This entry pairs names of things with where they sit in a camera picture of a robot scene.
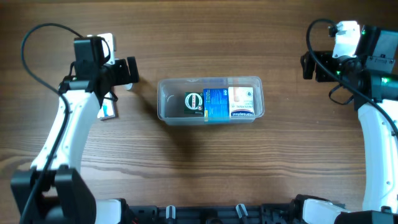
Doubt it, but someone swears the clear plastic container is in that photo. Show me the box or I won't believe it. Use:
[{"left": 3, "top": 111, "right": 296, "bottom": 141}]
[{"left": 157, "top": 76, "right": 265, "bottom": 126}]

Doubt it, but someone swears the white squeeze bottle clear cap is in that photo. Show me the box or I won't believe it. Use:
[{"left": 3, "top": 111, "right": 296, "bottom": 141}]
[{"left": 124, "top": 83, "right": 133, "bottom": 91}]

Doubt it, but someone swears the green Zam-Buk box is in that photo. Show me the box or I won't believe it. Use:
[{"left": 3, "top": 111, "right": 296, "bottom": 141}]
[{"left": 184, "top": 92, "right": 204, "bottom": 115}]

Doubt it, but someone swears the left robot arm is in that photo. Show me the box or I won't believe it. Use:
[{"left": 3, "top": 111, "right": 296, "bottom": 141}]
[{"left": 11, "top": 33, "right": 139, "bottom": 223}]

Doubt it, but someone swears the right black camera cable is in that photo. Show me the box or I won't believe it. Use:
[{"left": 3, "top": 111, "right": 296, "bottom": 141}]
[{"left": 305, "top": 18, "right": 398, "bottom": 138}]

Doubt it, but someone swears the blue medicine box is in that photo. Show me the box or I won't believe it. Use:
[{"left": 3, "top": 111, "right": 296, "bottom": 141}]
[{"left": 203, "top": 88, "right": 229, "bottom": 123}]

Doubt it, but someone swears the white Panadol box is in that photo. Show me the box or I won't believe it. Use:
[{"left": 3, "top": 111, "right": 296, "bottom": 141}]
[{"left": 97, "top": 93, "right": 116, "bottom": 120}]

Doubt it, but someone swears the black camera cable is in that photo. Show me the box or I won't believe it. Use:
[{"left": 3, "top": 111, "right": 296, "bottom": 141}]
[
  {"left": 18, "top": 22, "right": 85, "bottom": 224},
  {"left": 305, "top": 18, "right": 398, "bottom": 138}
]

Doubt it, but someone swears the left black camera cable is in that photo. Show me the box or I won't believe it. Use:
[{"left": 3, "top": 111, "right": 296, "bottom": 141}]
[{"left": 18, "top": 22, "right": 85, "bottom": 224}]

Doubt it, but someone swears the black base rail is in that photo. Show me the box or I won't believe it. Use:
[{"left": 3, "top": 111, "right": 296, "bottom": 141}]
[{"left": 129, "top": 203, "right": 299, "bottom": 224}]

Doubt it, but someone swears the white Hansaplast box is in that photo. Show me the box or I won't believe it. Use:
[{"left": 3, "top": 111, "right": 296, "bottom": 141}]
[{"left": 228, "top": 87, "right": 254, "bottom": 117}]

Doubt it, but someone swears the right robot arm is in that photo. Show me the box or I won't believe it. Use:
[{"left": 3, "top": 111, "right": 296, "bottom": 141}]
[{"left": 289, "top": 20, "right": 397, "bottom": 223}]

